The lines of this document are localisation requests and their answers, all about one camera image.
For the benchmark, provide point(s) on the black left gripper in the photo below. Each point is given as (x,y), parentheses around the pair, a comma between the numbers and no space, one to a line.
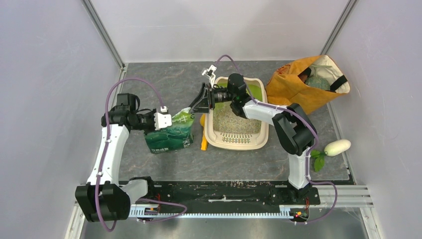
(152,128)

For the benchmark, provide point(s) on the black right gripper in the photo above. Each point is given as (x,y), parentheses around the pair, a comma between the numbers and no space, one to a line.
(202,105)

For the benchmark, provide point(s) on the green cat litter bag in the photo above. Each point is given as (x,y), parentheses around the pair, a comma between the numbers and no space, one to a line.
(178,136)

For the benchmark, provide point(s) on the yellow plastic scoop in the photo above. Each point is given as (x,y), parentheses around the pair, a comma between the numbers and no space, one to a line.
(204,143)

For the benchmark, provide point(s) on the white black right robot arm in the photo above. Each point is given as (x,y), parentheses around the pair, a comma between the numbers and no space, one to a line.
(294,129)

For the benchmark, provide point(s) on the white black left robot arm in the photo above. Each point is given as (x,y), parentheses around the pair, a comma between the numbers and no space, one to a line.
(102,198)

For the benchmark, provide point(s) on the beige green litter box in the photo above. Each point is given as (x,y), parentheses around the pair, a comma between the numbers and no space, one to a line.
(223,129)

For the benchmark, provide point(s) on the orange tote bag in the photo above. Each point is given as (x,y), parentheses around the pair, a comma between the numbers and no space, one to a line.
(287,86)

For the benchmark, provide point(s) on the green melon in bag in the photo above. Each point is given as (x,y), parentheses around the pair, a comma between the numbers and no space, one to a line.
(316,81)

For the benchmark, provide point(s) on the white radish with leaves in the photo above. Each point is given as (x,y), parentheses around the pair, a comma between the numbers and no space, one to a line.
(332,149)

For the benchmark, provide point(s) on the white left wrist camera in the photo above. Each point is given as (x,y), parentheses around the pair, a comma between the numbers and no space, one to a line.
(162,119)

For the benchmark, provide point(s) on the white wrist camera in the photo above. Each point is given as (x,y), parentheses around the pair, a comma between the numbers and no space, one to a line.
(210,73)
(162,119)

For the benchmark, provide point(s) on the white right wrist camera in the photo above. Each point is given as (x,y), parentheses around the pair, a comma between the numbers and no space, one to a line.
(210,73)

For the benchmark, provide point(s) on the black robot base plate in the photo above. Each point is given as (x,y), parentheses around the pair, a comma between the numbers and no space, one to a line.
(250,196)

